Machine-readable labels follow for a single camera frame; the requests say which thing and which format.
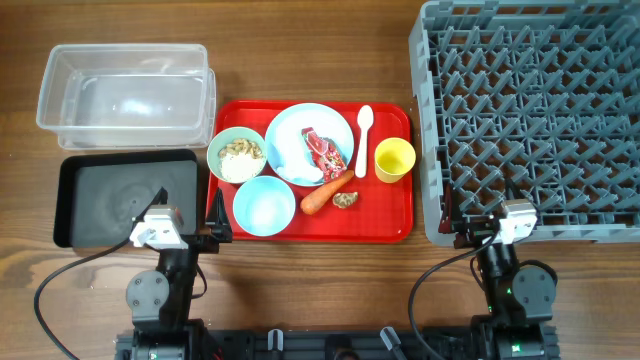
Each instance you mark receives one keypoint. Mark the light blue bowl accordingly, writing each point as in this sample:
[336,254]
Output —
[264,206]

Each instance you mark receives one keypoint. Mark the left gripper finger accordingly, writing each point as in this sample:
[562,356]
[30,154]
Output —
[160,198]
[216,219]

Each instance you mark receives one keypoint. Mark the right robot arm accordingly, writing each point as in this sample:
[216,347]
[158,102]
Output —
[519,294]

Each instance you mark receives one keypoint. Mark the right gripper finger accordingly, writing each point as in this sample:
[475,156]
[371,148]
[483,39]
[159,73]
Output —
[445,225]
[512,191]

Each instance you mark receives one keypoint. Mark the orange carrot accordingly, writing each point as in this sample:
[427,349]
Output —
[315,200]

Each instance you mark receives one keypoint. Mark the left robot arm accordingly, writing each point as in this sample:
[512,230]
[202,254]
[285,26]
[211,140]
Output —
[160,299]

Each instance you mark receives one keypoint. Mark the yellow plastic cup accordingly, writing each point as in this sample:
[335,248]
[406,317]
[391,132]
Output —
[393,158]

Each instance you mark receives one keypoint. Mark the red serving tray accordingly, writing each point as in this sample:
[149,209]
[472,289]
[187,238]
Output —
[383,213]

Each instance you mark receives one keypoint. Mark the white tissue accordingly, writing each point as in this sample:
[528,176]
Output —
[293,153]

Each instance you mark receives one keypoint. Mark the green bowl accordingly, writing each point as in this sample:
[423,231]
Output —
[227,136]

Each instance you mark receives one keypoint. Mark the black waste tray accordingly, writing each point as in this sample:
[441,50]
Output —
[100,195]

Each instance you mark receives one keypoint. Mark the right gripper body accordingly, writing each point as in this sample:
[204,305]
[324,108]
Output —
[476,235]

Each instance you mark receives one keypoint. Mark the clear plastic bin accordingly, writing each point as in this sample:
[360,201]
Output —
[128,96]

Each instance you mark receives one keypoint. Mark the light blue plate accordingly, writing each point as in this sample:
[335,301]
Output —
[327,123]

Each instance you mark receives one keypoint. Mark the rice and nuts food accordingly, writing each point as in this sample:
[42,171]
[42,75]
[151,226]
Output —
[241,160]

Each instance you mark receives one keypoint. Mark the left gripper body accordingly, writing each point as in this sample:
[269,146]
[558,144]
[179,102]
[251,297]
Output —
[203,243]

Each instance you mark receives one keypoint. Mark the white plastic spoon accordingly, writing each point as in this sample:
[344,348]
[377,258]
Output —
[365,120]

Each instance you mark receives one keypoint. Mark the red snack wrapper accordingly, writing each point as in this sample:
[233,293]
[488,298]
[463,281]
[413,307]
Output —
[325,155]

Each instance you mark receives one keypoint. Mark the grey dishwasher rack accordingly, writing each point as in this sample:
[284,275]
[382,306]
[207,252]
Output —
[545,93]

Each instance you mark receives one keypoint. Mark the brown food scrap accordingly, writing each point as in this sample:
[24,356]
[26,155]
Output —
[345,200]

